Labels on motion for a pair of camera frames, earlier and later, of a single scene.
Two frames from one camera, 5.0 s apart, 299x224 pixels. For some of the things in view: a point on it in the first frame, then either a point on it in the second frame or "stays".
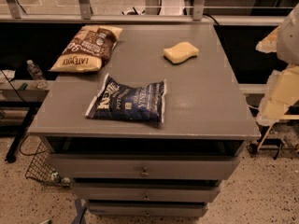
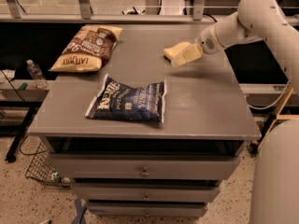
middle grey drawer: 146,192 stays
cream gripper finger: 282,92 to 209,42
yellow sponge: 180,52 stays
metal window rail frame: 10,13 stays
